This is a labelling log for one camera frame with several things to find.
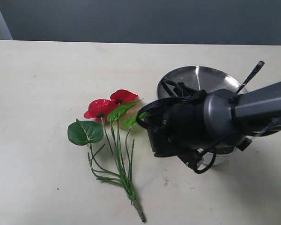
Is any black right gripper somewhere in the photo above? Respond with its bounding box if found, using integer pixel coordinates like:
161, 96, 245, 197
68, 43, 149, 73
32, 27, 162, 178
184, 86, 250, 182
146, 115, 177, 157

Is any artificial red flower stem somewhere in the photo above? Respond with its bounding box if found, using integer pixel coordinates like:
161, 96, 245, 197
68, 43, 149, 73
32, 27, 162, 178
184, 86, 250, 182
67, 89, 147, 223

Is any metal spoon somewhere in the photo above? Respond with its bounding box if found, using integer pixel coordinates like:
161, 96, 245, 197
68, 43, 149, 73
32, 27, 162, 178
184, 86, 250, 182
236, 60, 265, 93

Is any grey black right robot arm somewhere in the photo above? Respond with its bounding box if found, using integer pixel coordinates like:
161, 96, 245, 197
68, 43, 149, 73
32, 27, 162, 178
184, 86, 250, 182
145, 82, 281, 158

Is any white plastic flower pot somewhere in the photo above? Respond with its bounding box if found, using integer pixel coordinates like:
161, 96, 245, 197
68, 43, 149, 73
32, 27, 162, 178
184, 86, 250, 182
199, 150, 228, 166

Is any round steel plate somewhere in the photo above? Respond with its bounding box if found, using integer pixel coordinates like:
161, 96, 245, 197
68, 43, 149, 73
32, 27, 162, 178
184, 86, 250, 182
164, 66, 241, 93

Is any black wrist camera on gripper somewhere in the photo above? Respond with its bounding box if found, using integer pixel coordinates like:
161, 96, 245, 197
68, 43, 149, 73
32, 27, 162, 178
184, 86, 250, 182
177, 150, 203, 171

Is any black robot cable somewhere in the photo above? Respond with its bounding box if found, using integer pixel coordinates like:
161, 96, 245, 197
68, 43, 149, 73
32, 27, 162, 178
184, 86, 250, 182
135, 79, 251, 174

